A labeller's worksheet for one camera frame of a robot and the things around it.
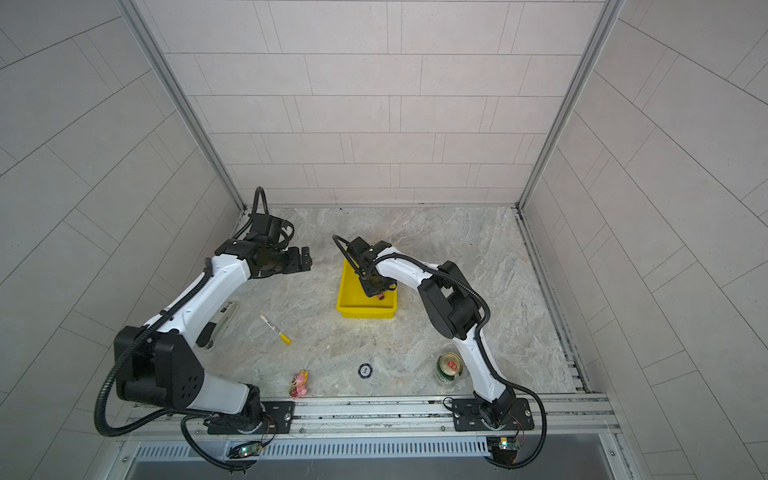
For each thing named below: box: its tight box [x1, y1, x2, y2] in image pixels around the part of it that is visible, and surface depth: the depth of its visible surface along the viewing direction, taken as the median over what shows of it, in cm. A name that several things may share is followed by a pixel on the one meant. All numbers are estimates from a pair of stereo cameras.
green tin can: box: [436, 352, 463, 381], surface depth 71 cm
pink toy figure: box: [289, 370, 309, 399], surface depth 75 cm
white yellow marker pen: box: [259, 314, 293, 345], surface depth 86 cm
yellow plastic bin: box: [336, 258, 399, 318], surface depth 89 cm
